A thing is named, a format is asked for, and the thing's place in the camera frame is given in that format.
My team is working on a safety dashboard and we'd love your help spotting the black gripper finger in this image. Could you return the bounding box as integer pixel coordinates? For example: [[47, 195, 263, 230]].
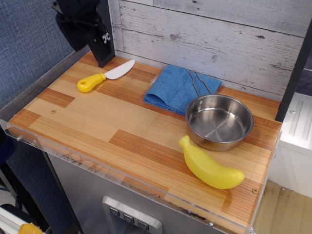
[[85, 23, 115, 68], [56, 15, 87, 51]]

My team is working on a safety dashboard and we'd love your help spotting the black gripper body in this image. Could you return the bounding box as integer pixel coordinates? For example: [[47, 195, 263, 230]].
[[52, 0, 102, 30]]

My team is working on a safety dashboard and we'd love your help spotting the yellow handled white toy knife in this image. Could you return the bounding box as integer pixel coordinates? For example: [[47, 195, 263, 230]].
[[77, 59, 136, 93]]

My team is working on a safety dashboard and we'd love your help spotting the clear acrylic counter guard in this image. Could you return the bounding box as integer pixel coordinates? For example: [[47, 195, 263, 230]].
[[1, 110, 281, 234]]

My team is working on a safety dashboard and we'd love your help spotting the blue folded cloth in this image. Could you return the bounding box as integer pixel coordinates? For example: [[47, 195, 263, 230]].
[[144, 65, 222, 115]]

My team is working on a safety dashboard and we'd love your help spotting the stainless steel pan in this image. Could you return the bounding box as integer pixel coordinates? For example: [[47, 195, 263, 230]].
[[185, 71, 254, 151]]

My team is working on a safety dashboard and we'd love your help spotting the stainless steel cabinet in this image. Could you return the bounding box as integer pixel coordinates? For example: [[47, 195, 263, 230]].
[[45, 153, 223, 234]]

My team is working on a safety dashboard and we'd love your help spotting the silver button control panel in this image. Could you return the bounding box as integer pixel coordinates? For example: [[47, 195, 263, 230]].
[[102, 195, 163, 234]]

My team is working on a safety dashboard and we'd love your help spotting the yellow toy banana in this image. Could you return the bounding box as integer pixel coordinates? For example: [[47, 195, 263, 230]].
[[179, 136, 245, 189]]

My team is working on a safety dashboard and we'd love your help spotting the yellow object bottom left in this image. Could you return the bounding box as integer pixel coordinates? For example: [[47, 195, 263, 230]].
[[18, 223, 43, 234]]

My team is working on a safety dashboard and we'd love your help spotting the white appliance at right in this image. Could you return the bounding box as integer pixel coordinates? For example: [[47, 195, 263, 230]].
[[269, 93, 312, 197]]

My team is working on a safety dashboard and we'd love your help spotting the black back corner post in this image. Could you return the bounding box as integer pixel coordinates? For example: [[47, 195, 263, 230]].
[[97, 0, 115, 59]]

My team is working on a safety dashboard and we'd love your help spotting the black vertical post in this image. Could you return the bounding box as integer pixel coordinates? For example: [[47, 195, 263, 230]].
[[274, 0, 312, 122]]

